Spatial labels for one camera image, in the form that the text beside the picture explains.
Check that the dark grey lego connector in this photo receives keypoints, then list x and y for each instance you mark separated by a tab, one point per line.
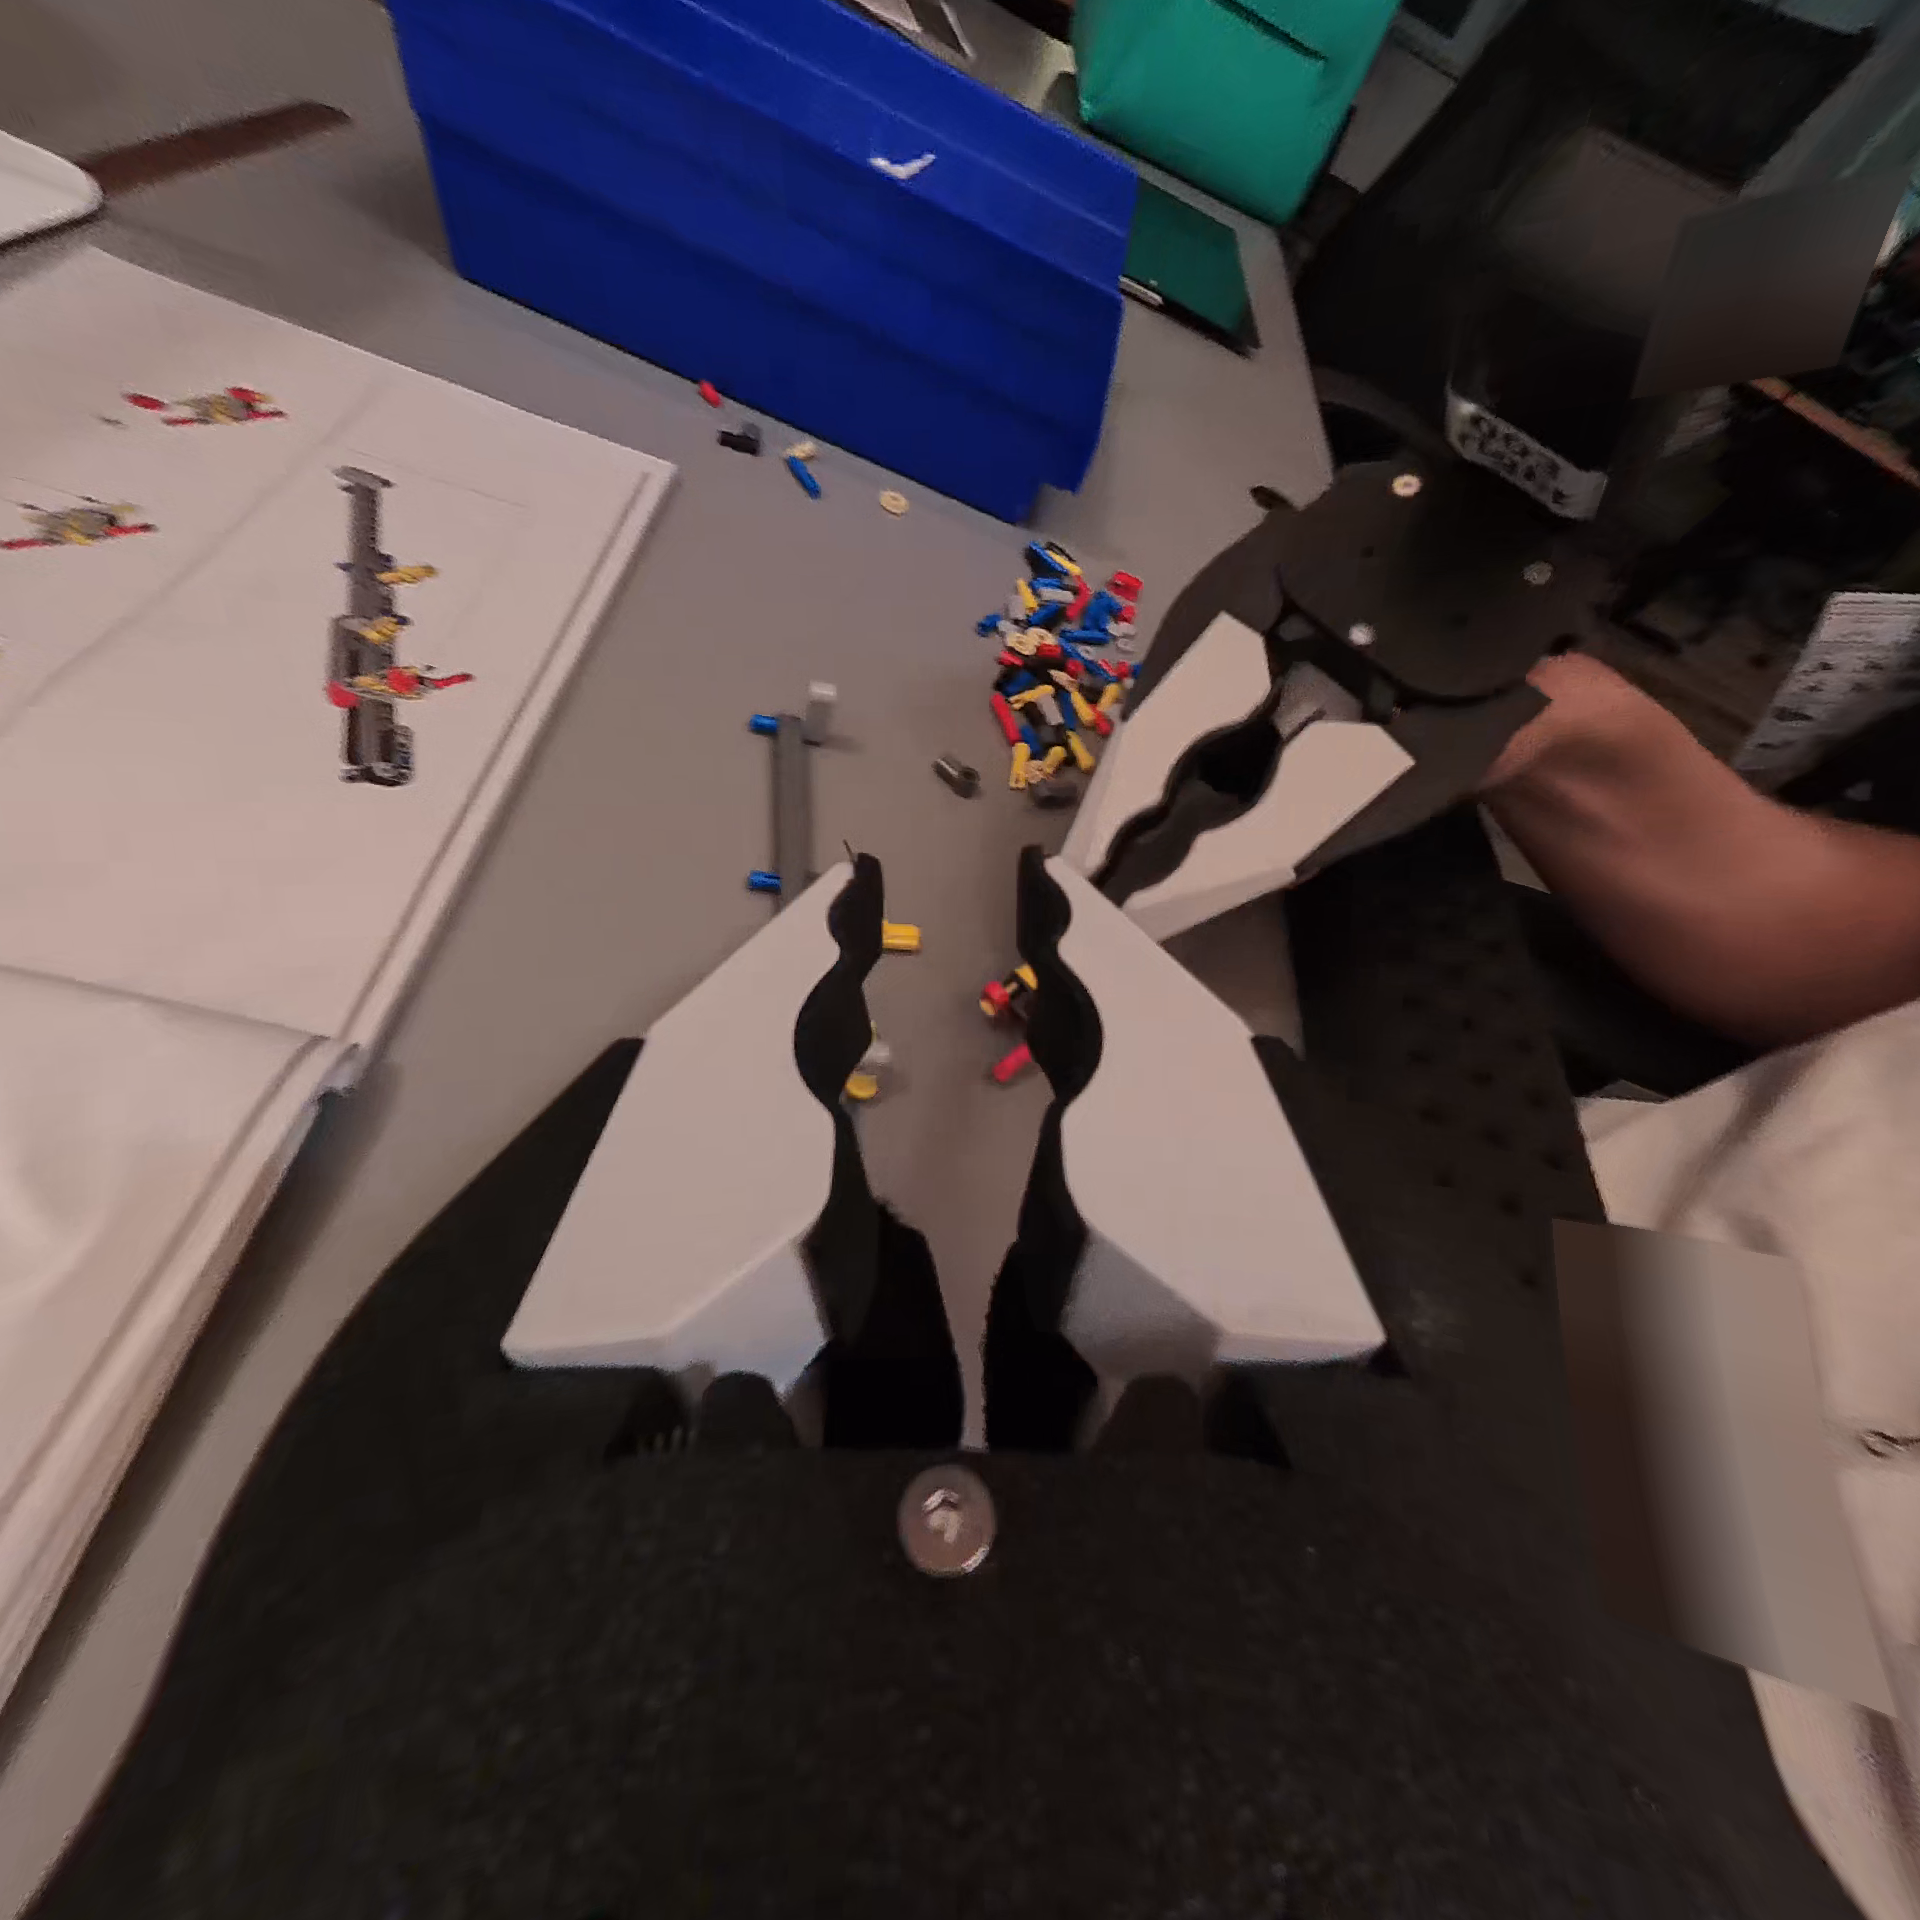
956	776

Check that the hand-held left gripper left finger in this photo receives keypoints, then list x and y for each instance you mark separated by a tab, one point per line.
705	1199

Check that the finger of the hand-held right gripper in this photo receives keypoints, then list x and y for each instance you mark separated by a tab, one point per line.
1185	706
1290	812

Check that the teal tote bag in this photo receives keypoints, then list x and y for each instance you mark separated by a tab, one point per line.
1199	91

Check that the pile of colourful lego pieces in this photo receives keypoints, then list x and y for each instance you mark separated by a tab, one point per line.
1049	676

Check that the blue lego pin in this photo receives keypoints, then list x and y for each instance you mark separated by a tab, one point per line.
805	479

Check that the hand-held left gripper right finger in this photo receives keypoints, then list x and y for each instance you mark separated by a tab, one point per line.
1199	1199

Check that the white printed sheet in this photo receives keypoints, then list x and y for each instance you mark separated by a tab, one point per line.
1846	676

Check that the lego instruction booklet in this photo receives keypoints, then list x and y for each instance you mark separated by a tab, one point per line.
225	752

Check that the blue plastic bin stack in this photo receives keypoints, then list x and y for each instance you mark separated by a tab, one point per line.
750	226

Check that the person's right forearm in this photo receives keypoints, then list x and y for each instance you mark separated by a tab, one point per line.
1724	854

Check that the red yellow black lego assembly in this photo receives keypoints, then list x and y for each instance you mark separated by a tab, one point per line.
1009	989

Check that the white document stand wooden board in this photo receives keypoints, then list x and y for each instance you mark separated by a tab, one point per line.
36	189

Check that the long grey lego beam assembly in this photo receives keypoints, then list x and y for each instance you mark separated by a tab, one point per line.
792	794

